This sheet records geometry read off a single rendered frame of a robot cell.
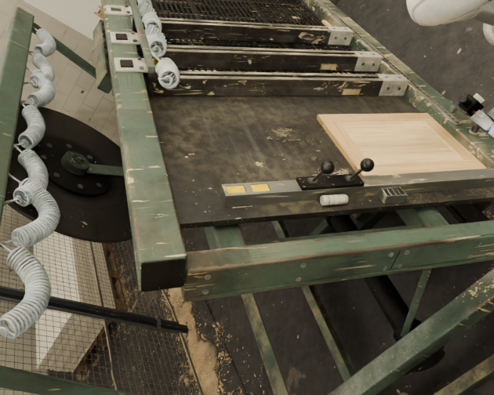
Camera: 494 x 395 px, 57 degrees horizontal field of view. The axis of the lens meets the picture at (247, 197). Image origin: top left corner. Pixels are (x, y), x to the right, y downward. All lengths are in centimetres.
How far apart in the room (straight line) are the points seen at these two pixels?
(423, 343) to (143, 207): 116
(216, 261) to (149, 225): 17
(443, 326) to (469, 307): 11
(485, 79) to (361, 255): 209
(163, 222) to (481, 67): 248
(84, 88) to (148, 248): 592
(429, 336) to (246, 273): 92
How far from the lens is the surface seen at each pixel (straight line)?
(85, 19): 516
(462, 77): 319
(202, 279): 104
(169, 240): 99
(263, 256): 106
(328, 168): 121
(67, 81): 679
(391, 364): 188
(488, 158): 177
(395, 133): 176
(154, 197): 109
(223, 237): 120
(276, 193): 126
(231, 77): 174
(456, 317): 178
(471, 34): 335
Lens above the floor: 238
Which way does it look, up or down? 36 degrees down
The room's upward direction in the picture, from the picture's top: 66 degrees counter-clockwise
